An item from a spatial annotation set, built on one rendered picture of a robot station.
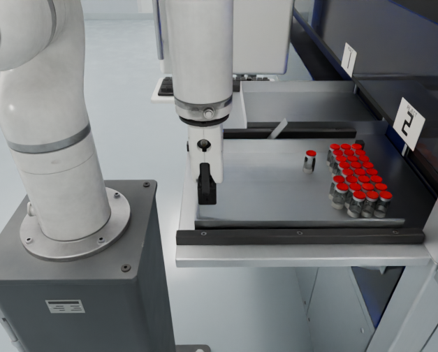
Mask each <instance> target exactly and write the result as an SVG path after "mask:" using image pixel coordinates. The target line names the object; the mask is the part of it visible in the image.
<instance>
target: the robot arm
mask: <svg viewBox="0 0 438 352"><path fill-rule="evenodd" d="M165 2H166V17H167V25H168V40H169V48H170V62H171V70H172V78H173V93H174V101H175V111H176V113H177V114H178V115H179V118H180V120H181V121H182V122H184V123H185V124H187V129H188V139H189V156H190V163H191V174H192V180H193V182H194V183H196V182H197V183H198V186H197V188H198V204H199V205H216V204H217V183H222V182H223V180H224V151H223V138H224V131H223V122H224V121H226V120H227V119H228V117H229V113H230V112H231V110H232V109H233V0H165ZM84 73H85V21H84V15H83V10H82V4H81V1H80V0H0V127H1V130H2V132H3V136H4V138H5V140H6V142H7V145H8V148H9V150H10V153H11V155H12V158H13V160H14V162H15V165H16V167H17V170H18V172H19V174H20V177H21V180H22V183H23V185H24V187H25V189H26V192H27V195H28V197H29V199H30V202H28V204H27V213H28V214H27V215H26V217H25V218H24V220H23V222H22V224H21V226H20V239H21V241H22V244H23V246H24V248H25V249H26V250H27V251H28V252H29V253H30V254H31V255H32V256H35V257H37V258H39V259H41V260H45V261H52V262H66V261H76V260H80V259H83V258H86V257H89V256H93V255H94V254H97V253H99V252H101V251H103V250H104V249H106V248H108V247H109V246H111V245H112V244H113V243H115V242H116V241H117V240H118V239H119V238H120V237H121V236H122V235H123V234H124V232H125V230H126V229H127V228H128V225H129V222H130V220H131V209H130V205H129V203H128V200H127V199H126V198H125V197H124V196H123V195H122V194H121V193H120V192H118V191H116V190H114V189H110V188H108V187H105V184H104V180H103V175H102V172H101V166H100V163H99V159H98V154H97V151H96V145H95V142H94V137H93V133H92V128H91V124H90V121H89V115H88V112H87V107H86V104H85V96H84Z"/></svg>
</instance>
